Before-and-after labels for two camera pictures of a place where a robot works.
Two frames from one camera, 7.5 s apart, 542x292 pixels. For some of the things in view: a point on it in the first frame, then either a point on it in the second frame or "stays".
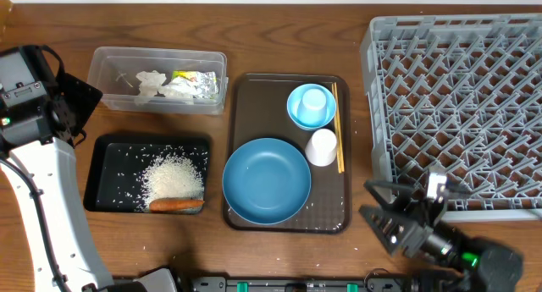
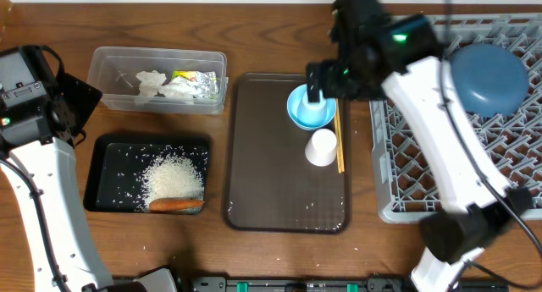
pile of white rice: x=173 y=175 stays
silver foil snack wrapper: x=206 y=79 stays
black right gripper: x=408 y=231 -> x=323 y=77
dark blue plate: x=266 y=181 -> x=490 y=79
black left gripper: x=78 y=101 stays
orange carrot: x=174 y=204 stays
